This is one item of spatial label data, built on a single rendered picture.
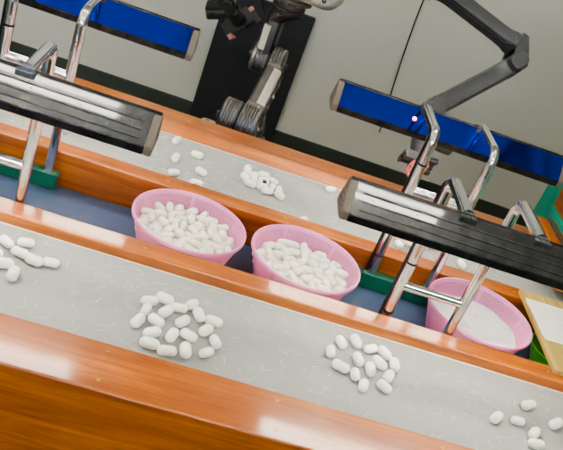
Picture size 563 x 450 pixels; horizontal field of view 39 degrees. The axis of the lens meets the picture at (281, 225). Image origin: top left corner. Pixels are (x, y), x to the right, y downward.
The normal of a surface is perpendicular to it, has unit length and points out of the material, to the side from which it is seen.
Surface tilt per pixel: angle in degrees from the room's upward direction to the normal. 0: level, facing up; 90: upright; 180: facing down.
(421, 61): 90
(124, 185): 90
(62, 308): 0
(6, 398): 90
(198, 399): 0
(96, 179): 90
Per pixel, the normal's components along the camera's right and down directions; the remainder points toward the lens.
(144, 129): 0.15, -0.04
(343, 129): -0.03, 0.47
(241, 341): 0.33, -0.83
